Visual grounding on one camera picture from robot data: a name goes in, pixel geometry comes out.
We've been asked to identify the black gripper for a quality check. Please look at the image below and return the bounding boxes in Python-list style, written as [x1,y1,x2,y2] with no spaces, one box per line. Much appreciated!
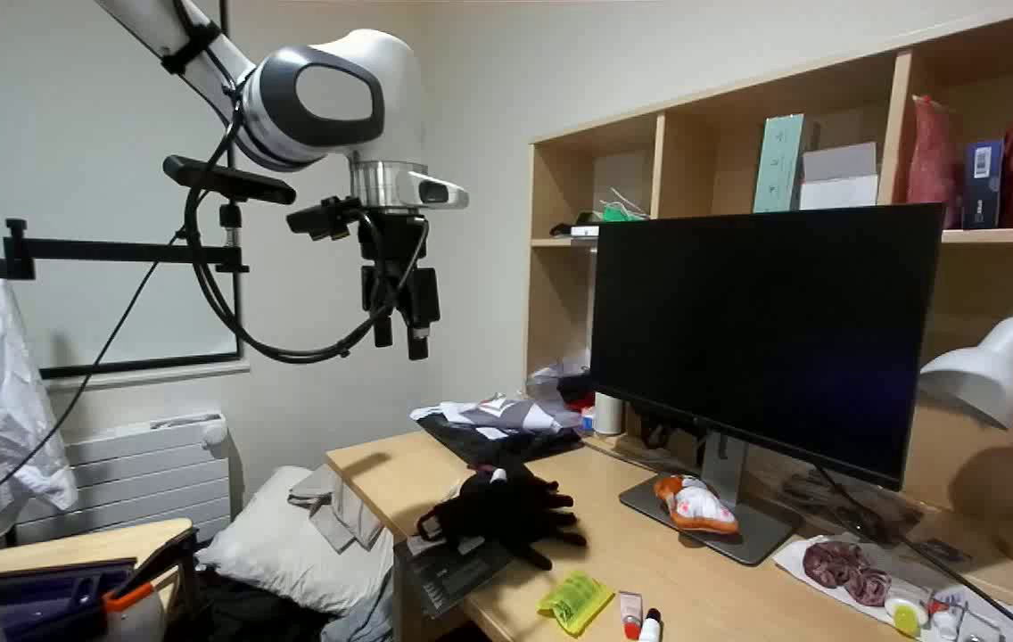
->
[358,208,444,365]

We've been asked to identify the white tube red cap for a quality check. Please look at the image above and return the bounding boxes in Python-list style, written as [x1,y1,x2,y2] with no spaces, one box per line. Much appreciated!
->
[617,589,648,642]

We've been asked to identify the dark printed folded clothing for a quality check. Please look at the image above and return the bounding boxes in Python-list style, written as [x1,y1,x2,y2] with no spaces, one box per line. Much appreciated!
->
[407,394,588,470]

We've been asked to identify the grey folded cloth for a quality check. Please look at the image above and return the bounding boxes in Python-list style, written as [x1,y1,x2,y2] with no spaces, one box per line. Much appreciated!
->
[283,464,387,551]

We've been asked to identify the black knit gloves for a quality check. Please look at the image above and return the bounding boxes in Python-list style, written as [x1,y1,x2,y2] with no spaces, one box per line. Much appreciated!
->
[412,458,592,575]

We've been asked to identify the white cylindrical container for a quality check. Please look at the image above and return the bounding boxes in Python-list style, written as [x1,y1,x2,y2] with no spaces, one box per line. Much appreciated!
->
[588,390,627,441]

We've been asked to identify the black keypad device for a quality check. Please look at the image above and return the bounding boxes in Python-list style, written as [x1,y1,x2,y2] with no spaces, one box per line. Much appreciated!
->
[403,535,516,619]

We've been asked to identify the white pillow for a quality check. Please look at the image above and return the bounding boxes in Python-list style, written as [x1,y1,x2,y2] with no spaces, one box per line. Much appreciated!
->
[193,464,399,617]

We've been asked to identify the green white packet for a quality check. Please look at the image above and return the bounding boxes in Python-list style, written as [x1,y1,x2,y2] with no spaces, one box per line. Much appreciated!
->
[592,184,654,223]

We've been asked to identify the wooden shelf unit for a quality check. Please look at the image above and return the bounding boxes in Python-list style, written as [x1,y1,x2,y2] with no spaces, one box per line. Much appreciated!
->
[523,2,1013,530]

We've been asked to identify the orange snack bag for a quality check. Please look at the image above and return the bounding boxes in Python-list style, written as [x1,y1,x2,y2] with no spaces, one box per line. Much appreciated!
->
[648,470,743,537]

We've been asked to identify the orange black hand tool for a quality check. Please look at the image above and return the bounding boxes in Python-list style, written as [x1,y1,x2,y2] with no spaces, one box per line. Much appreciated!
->
[100,530,198,617]

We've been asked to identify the black computer monitor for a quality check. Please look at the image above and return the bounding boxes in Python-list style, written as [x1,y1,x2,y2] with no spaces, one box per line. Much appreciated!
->
[588,204,950,493]

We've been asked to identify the wooden work table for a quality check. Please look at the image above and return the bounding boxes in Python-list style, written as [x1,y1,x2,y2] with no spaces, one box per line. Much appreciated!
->
[0,514,198,642]

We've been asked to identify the white hanging coat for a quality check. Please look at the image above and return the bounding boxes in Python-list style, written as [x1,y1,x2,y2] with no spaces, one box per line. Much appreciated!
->
[0,196,82,542]

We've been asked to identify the grey monitor stand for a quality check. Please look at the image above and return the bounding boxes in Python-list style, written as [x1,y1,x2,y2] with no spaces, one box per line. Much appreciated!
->
[617,423,801,570]

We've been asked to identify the blue purple plastic tray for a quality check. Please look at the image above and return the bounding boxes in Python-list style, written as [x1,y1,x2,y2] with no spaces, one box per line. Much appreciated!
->
[0,561,138,642]

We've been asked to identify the white box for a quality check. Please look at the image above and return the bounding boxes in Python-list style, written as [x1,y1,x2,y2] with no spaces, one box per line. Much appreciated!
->
[800,140,885,212]

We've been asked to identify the red box on shelf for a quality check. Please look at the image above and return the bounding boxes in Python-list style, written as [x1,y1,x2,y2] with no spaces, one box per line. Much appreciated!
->
[901,93,967,223]

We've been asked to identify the small yellow round item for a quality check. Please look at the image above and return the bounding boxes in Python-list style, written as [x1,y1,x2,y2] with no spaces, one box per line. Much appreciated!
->
[885,594,934,642]

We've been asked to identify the white desk lamp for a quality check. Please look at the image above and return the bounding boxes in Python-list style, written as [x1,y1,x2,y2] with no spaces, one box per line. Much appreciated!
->
[915,310,1013,431]

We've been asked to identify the blue box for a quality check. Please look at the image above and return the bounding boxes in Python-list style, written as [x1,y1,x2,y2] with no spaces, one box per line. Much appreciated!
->
[958,140,1010,228]

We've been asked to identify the black wrist mount bracket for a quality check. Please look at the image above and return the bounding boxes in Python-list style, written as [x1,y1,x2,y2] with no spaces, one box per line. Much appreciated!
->
[283,193,367,242]

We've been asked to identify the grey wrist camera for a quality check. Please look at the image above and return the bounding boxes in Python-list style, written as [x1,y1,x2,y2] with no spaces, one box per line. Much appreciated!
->
[407,167,472,212]

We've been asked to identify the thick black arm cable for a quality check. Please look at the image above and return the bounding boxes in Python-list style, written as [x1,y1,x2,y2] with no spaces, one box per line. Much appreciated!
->
[177,109,432,367]

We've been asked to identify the black stereo camera bar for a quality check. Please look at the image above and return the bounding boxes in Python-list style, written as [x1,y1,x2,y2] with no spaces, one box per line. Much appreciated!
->
[159,149,298,209]

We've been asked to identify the white wall radiator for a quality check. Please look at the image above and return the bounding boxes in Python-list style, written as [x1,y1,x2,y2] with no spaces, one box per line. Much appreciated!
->
[56,405,237,544]

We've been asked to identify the black camera boom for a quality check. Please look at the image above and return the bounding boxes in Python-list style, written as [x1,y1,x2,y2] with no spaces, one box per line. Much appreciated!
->
[0,198,248,285]

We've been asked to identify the thin black hanging cable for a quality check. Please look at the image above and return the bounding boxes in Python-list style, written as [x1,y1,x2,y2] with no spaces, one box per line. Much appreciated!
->
[0,254,171,497]

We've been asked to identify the thin black desk cable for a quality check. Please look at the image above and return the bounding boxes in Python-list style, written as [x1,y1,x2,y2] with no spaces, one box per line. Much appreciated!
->
[818,464,1013,642]

